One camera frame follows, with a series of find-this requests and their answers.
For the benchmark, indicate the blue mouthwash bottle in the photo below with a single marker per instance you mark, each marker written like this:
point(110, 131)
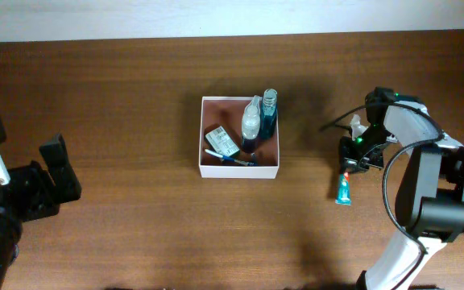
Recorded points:
point(268, 114)

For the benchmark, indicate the green white soap box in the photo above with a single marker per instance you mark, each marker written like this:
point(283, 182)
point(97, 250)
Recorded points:
point(222, 143)

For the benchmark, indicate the blue disposable razor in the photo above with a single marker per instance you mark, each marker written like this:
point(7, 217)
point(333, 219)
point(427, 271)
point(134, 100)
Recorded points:
point(253, 159)

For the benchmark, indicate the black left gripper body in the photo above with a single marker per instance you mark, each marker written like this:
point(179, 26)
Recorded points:
point(33, 194)

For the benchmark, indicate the blue white toothbrush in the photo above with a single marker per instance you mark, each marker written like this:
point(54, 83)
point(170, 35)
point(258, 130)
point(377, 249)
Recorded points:
point(231, 159)

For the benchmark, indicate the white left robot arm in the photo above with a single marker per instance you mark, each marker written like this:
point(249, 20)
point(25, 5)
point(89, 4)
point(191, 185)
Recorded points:
point(11, 229)

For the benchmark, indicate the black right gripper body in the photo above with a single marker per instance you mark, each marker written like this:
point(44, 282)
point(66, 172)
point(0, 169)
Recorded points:
point(367, 150)

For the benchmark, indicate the green red toothpaste tube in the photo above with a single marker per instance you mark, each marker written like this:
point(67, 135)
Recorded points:
point(343, 196)

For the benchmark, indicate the clear purple soap pump bottle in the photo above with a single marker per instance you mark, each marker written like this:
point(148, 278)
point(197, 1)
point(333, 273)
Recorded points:
point(250, 125)

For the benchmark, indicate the white cardboard box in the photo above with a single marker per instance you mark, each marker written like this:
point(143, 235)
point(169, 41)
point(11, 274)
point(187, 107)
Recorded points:
point(227, 112)

